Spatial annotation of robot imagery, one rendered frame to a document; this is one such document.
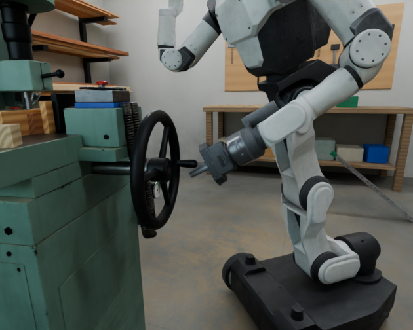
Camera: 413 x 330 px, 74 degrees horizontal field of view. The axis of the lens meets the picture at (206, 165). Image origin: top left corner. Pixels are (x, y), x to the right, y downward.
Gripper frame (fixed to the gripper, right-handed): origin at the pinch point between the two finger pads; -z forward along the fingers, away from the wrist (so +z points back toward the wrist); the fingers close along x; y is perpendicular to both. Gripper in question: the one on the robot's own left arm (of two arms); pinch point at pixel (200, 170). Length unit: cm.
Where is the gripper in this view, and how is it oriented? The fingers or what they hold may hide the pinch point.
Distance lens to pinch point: 77.0
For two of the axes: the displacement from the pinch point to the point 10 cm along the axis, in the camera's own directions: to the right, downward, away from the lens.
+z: 8.5, -4.6, -2.8
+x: -4.6, -8.9, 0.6
